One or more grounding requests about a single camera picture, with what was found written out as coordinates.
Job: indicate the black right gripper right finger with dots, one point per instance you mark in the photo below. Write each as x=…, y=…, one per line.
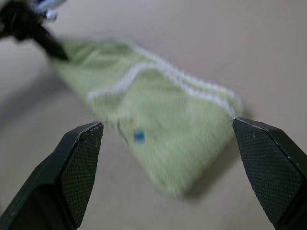
x=271, y=172

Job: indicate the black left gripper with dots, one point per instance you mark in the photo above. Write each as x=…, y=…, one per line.
x=16, y=21

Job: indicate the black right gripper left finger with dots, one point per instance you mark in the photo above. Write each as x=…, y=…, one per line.
x=60, y=182

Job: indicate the light green towel white trim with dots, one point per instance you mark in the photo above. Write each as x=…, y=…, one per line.
x=163, y=131

